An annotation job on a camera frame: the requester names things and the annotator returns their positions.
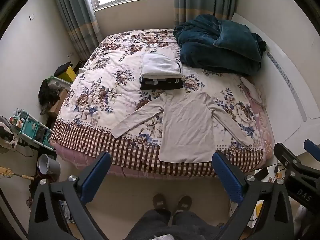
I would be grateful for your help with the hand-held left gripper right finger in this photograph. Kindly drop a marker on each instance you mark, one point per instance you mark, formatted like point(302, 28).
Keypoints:
point(227, 177)

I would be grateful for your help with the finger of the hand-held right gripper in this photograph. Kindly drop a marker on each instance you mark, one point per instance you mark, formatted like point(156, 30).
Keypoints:
point(286, 155)
point(313, 148)

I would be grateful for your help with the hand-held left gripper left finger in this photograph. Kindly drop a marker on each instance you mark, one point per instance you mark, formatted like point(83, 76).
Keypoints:
point(96, 177)

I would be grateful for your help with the beige long-sleeve shirt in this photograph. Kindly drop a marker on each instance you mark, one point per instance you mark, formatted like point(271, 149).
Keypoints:
point(186, 125)

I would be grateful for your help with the black phone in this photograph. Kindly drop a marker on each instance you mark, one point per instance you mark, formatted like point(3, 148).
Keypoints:
point(262, 173)

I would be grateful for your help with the pink bed sheet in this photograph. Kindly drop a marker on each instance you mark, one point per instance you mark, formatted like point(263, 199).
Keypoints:
point(265, 125)

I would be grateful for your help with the white paper sheets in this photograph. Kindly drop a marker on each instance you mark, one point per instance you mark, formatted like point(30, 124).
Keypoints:
point(250, 215)

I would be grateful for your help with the grey bucket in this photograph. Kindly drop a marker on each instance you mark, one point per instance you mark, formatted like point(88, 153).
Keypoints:
point(48, 163)

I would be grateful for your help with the person's right slipper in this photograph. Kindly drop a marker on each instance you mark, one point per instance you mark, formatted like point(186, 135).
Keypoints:
point(183, 203)

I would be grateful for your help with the person's slipper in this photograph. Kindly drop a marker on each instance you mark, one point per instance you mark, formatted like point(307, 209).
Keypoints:
point(183, 203)
point(161, 202)

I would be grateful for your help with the person's left slipper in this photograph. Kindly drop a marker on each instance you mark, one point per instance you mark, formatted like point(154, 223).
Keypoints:
point(161, 202)

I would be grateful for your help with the person's legs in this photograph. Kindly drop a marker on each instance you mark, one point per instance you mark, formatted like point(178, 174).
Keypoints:
point(172, 225)

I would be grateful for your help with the white headboard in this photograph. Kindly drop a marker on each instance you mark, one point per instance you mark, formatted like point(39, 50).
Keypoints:
point(282, 80)

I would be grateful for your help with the teal trolley rack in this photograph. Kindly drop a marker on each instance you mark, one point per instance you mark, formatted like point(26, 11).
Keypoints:
point(32, 130)

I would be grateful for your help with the cardboard box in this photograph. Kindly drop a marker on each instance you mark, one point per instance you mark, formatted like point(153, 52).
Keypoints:
point(56, 105)

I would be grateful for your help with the bed with floral quilt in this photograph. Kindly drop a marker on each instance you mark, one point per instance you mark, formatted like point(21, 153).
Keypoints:
point(107, 92)

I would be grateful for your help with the black clothing heap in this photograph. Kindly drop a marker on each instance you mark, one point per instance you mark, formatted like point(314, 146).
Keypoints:
point(48, 95)

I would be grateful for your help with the standing fan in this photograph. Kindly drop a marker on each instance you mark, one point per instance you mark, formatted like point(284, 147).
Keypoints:
point(5, 132)

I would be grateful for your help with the green white storage box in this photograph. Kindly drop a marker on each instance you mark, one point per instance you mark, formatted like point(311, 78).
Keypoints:
point(58, 82)

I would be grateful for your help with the yellow box with black lid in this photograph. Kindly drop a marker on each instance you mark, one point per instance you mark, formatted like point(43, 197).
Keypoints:
point(66, 72)

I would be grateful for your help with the folded black garment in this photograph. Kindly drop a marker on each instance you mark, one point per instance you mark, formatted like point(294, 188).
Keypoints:
point(160, 83)

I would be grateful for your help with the teal plush blanket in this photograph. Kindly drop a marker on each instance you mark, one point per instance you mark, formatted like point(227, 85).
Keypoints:
point(220, 47)

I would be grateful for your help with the folded white garment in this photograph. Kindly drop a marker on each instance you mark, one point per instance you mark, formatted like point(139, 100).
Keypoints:
point(160, 63)

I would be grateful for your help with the grey-green curtain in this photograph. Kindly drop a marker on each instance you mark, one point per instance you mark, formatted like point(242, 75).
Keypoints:
point(202, 0)
point(75, 15)

